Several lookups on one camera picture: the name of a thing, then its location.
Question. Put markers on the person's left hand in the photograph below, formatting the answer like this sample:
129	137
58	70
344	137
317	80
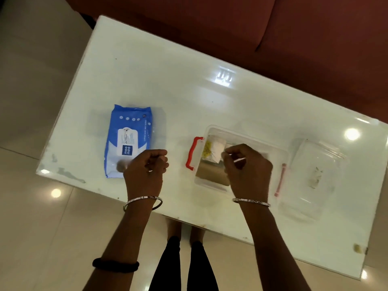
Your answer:
141	175

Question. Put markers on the person's right hand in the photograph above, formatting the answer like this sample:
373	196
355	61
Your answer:
251	175

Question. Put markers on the person's right fingers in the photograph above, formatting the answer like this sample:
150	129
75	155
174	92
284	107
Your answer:
235	153

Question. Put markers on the person's left fingers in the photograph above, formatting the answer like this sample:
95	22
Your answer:
157	159

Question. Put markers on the person's right forearm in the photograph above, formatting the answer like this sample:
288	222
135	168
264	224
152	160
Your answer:
269	245

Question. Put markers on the person's left forearm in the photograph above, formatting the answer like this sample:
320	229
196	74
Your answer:
124	239

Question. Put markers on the white and yellow packet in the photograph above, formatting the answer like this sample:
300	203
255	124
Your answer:
215	150

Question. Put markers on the brown flat packet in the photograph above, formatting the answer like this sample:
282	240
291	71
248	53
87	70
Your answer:
212	174

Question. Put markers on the blue wet wipes pack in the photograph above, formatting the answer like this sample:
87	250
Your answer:
127	133

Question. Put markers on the silver bangle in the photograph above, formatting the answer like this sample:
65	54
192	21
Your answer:
251	201
142	198

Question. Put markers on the person's left foot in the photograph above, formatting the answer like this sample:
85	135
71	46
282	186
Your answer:
173	228

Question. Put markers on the person's foot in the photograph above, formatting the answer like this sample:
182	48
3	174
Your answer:
197	234
173	228

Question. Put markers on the clear plastic container lid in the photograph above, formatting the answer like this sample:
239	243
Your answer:
312	178

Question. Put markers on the person's right foot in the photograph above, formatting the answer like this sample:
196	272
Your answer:
197	234

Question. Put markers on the black trousers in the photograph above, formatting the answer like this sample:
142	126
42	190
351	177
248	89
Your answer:
182	269

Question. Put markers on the red sofa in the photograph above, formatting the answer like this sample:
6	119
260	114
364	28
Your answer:
272	33

